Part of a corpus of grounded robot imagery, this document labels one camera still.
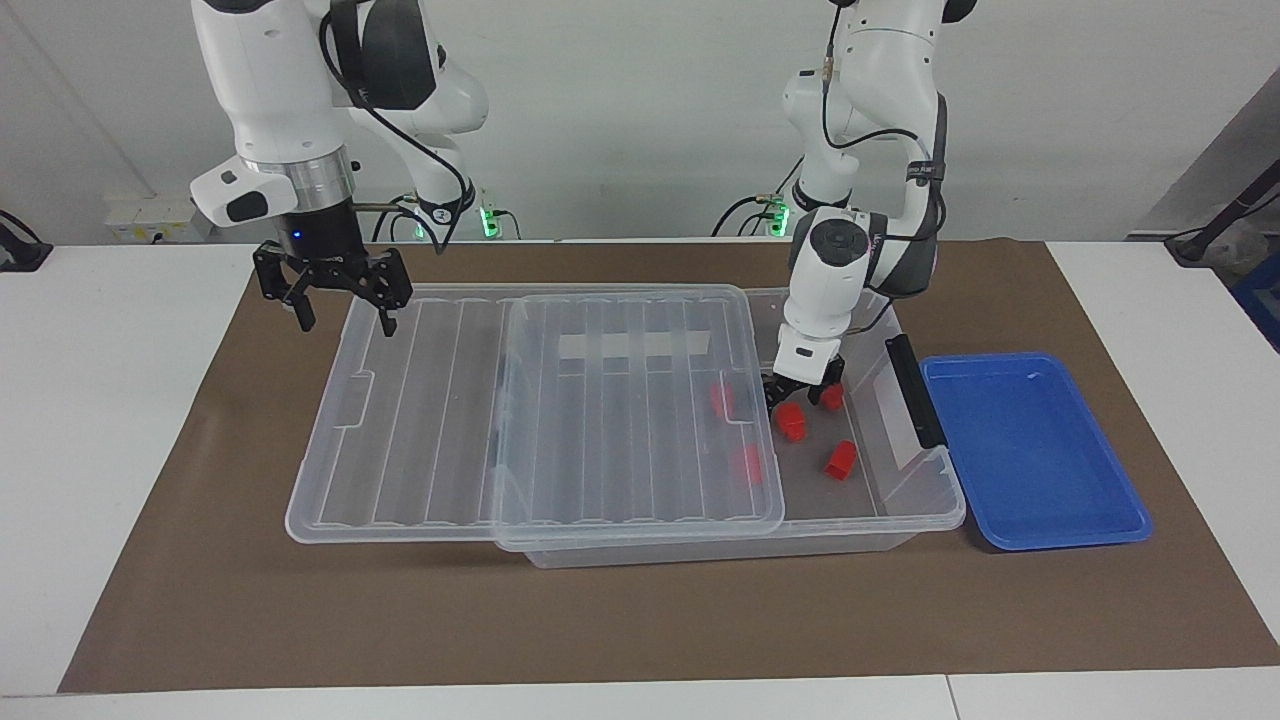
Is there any clear ribbed box lid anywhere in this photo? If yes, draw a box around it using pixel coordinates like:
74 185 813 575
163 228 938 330
285 284 786 553

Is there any clear plastic storage box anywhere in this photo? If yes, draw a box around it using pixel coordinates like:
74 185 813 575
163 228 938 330
490 285 967 569

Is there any blue plastic tray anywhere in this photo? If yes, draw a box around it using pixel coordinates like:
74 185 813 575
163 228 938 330
918 351 1154 552

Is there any white power strip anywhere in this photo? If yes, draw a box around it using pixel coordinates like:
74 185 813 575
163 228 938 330
105 197 216 244

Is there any black clamp object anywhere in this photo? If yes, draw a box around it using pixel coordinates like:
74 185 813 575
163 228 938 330
0 210 53 273

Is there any brown table mat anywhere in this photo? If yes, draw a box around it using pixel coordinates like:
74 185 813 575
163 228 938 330
58 238 1280 694

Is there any blue crate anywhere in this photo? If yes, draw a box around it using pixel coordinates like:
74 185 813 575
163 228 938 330
1230 250 1280 351

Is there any black stand leg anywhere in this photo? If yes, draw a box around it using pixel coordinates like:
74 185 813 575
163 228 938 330
1165 160 1280 266

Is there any black base cable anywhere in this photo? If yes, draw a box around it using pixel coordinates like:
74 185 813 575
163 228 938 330
372 192 423 243
712 150 806 238

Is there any black box latch handle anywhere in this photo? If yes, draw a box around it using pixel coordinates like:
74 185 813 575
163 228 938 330
884 334 948 449

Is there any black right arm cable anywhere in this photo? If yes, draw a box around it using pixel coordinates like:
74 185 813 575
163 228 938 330
320 10 473 253

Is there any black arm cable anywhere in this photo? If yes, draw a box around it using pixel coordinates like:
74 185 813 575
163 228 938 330
320 10 473 253
820 0 948 336

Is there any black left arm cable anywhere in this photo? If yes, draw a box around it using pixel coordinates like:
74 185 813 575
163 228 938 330
820 0 948 336

